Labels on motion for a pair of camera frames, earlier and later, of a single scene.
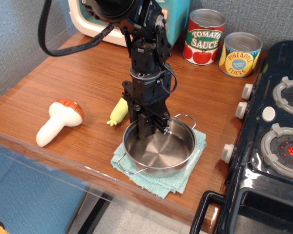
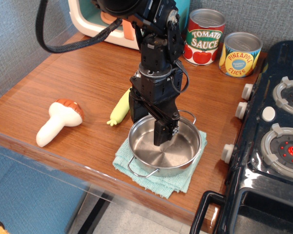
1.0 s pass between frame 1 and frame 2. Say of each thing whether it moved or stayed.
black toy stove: stayed
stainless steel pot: moved
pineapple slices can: stayed
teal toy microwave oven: stayed
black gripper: moved
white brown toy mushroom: stayed
